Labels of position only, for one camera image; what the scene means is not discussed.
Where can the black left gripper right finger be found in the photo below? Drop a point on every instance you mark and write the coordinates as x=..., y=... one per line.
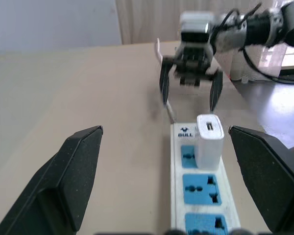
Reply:
x=269, y=176

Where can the white USB charger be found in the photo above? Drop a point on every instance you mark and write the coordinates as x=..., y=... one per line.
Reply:
x=209, y=151

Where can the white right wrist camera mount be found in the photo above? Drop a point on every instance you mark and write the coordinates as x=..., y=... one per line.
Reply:
x=196, y=23

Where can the white box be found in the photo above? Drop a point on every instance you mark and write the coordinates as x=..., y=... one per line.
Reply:
x=257, y=63

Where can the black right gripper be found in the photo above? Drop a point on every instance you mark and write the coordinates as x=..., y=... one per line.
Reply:
x=192, y=61

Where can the white power strip blue sockets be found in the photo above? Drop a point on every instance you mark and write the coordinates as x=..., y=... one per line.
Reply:
x=226, y=195

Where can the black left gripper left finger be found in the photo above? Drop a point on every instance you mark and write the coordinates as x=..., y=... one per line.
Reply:
x=54, y=186

